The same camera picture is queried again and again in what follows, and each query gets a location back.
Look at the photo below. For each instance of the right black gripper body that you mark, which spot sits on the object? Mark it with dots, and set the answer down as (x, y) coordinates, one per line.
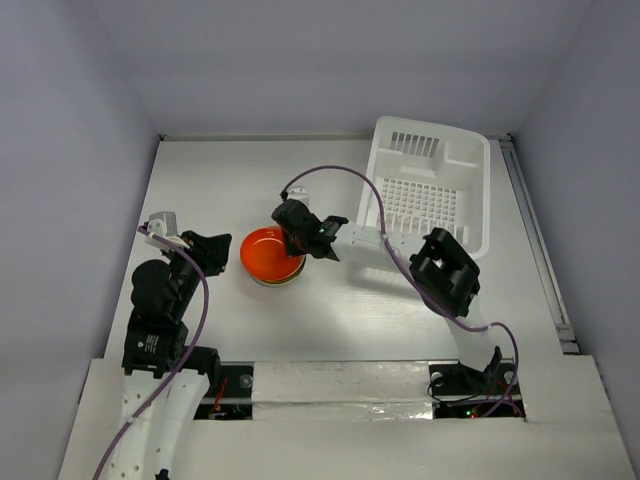
(295, 232)

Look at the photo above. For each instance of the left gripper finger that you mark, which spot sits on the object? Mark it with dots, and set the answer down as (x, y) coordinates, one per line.
(213, 265)
(218, 246)

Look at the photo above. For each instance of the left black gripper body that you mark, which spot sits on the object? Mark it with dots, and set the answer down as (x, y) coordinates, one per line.
(197, 247)

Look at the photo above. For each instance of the orange plate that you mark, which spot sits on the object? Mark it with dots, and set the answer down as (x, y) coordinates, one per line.
(262, 255)

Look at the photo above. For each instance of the beige plate with black spot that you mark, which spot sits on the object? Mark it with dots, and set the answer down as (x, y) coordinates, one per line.
(275, 283)

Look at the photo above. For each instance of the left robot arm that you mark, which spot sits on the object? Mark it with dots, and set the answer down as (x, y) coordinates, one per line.
(166, 372)

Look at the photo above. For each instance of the white plastic dish rack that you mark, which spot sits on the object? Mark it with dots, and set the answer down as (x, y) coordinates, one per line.
(430, 176)

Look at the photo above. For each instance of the silver foil tape strip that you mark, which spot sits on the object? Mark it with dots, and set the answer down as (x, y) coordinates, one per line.
(341, 391)

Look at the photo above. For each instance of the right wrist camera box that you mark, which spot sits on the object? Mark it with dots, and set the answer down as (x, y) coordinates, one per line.
(298, 193)

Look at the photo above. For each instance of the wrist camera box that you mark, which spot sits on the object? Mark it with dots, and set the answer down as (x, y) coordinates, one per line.
(298, 193)
(161, 224)

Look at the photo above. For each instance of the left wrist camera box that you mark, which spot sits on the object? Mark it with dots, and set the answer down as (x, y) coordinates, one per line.
(161, 224)

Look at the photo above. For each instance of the aluminium rail at right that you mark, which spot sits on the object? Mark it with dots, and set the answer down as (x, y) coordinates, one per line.
(562, 324)

